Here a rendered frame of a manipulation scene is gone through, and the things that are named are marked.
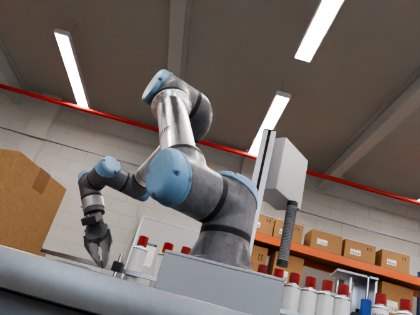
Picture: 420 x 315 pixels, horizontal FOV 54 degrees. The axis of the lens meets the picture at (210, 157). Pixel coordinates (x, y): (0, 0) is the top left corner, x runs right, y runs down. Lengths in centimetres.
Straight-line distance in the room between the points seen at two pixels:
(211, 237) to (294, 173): 58
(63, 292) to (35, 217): 78
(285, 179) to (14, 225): 80
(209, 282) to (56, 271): 38
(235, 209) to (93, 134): 564
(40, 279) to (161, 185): 43
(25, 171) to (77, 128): 540
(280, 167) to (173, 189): 57
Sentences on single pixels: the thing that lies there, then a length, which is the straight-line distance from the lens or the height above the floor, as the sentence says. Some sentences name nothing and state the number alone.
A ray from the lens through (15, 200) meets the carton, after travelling 117.
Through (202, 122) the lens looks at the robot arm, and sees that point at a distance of 126.
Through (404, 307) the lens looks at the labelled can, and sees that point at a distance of 148.
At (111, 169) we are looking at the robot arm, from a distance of 143.
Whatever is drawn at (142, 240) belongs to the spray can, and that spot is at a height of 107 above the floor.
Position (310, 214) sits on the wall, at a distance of 635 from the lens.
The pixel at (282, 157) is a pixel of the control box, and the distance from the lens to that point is 135.
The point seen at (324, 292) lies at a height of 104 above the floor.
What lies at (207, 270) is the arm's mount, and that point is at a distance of 79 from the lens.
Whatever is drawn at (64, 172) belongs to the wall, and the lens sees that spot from 629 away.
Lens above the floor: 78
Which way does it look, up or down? 25 degrees up
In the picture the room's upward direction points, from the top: 15 degrees clockwise
